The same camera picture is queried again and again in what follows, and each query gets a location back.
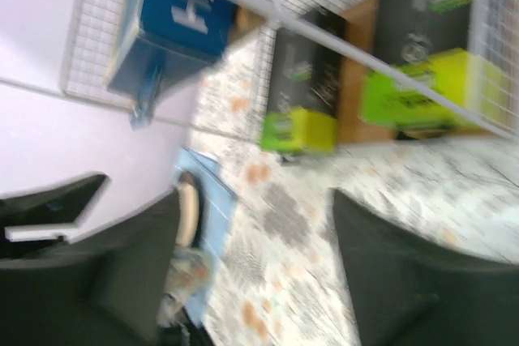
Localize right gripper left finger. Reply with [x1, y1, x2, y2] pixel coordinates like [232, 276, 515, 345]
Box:
[1, 190, 180, 345]

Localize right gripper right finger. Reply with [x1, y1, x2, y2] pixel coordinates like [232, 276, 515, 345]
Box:
[332, 189, 518, 346]

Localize black green razor box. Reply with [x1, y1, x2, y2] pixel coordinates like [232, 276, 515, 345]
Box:
[373, 0, 518, 135]
[259, 27, 343, 154]

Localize white wire wooden shelf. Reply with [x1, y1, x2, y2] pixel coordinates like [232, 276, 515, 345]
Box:
[60, 0, 518, 146]

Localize blue Harry's razor box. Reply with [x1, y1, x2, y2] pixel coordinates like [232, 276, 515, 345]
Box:
[106, 0, 237, 128]

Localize beige ceramic mug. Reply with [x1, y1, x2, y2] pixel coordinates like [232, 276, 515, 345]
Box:
[157, 247, 213, 328]

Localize floral table mat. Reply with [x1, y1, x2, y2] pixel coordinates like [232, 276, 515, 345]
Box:
[190, 28, 518, 345]

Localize dark rimmed ceramic plate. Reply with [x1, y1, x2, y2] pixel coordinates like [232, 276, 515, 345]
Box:
[176, 170, 199, 247]

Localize blue checked cloth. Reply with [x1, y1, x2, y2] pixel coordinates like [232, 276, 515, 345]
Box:
[174, 147, 238, 331]

